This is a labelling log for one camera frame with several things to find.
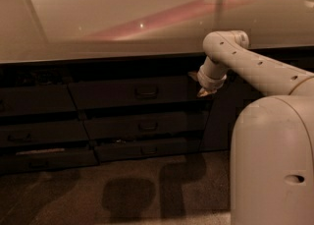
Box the dark cabinet door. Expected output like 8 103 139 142
200 73 262 151

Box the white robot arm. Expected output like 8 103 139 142
193 30 314 225

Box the dark drawer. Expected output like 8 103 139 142
94 137 201 162
0 84 76 117
0 121 88 147
69 76 199 109
83 111 208 140
0 149 98 175

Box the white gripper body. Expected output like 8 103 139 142
197 65 227 90

